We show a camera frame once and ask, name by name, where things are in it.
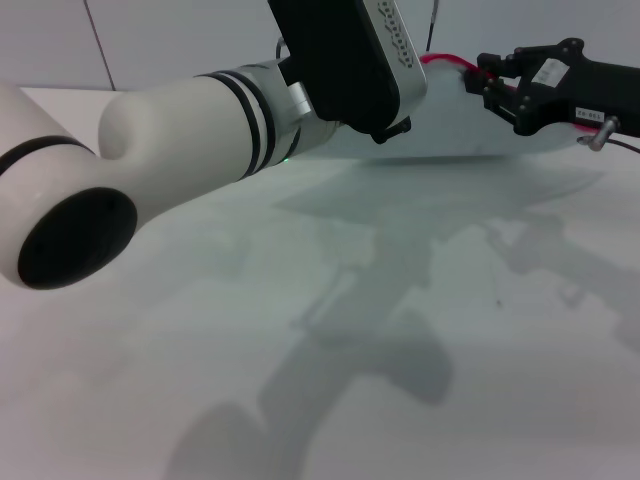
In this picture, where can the clear red-zip document bag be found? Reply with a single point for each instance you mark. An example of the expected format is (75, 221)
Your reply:
(450, 125)

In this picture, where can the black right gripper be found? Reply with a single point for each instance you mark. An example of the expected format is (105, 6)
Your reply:
(600, 95)

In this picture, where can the black silver wrist camera box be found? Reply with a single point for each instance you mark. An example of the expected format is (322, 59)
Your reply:
(345, 60)

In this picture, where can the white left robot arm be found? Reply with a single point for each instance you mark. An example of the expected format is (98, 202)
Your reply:
(175, 130)

